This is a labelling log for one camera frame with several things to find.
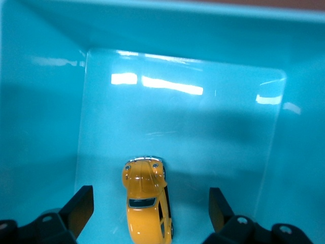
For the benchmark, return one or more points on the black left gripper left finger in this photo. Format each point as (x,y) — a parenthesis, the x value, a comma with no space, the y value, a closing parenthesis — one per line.
(76,213)

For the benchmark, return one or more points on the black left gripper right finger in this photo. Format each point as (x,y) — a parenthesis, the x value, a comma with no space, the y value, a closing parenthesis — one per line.
(219,213)

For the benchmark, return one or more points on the yellow beetle toy car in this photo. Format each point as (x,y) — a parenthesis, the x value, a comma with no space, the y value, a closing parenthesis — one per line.
(144,216)

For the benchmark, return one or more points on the teal plastic storage bin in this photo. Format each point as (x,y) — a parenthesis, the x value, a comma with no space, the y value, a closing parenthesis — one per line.
(203,127)

